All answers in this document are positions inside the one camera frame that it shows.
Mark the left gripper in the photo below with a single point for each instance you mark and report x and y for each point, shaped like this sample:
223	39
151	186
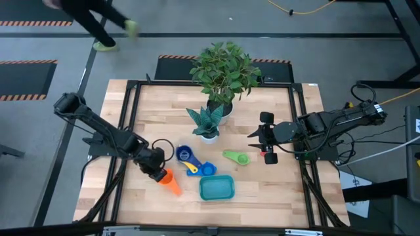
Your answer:
152	159

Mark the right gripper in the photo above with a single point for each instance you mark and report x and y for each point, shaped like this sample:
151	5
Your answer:
269	137

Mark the green measuring cup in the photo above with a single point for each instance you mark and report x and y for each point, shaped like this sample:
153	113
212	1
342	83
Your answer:
242	159

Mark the orange measuring cup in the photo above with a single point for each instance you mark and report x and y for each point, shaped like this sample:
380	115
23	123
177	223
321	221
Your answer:
169	183

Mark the large blue measuring cup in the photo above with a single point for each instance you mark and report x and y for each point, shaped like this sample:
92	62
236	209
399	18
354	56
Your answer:
184	153

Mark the yellow measuring cup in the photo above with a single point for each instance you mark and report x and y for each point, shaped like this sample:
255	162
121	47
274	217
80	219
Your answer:
191	167

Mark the snake plant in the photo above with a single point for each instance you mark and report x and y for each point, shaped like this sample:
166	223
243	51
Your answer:
206	124

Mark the small blue measuring cup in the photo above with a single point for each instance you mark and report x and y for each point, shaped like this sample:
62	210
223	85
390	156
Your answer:
208	169

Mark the teal plastic basket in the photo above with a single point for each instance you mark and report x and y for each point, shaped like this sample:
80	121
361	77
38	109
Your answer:
217	188

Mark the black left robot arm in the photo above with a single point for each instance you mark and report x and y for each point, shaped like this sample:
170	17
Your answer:
101	129

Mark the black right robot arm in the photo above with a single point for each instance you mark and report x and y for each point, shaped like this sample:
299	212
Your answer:
328	123

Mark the leafy green potted plant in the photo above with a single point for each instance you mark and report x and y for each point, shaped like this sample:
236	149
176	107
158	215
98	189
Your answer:
226	72

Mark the black hazard-striped floor mat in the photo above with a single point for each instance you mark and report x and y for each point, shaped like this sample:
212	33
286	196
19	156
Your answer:
23	78
19	13
174	70

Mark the white paper sheet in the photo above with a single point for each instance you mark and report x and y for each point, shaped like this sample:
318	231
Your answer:
361	208

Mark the person's shoe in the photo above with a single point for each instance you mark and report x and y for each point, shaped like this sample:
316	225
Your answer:
105	47
131	29

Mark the grey furniture foot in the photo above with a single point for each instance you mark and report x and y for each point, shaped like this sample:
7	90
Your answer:
10	151

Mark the grey cabinet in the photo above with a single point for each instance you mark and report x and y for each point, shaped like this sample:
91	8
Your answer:
411	147

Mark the person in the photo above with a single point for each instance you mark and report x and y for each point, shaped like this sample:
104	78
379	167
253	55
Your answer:
88	19

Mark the dark grey floor box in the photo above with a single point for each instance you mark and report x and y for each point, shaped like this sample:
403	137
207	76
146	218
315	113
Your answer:
407	216

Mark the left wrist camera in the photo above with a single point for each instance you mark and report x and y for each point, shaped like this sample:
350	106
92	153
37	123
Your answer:
159	175

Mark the black aluminium table frame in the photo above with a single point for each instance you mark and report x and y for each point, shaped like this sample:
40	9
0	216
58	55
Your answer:
157	83

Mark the black camera rig bar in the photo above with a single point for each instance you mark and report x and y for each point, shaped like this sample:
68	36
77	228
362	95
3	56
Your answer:
49	230

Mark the black stand frame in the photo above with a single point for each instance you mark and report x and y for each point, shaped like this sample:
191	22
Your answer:
377	84

